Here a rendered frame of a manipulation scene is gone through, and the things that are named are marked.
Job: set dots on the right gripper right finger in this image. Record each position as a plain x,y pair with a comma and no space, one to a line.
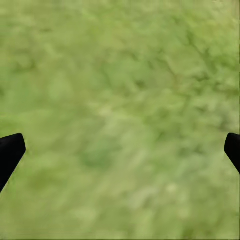
232,149

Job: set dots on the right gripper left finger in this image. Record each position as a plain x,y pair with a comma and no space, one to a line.
12,149

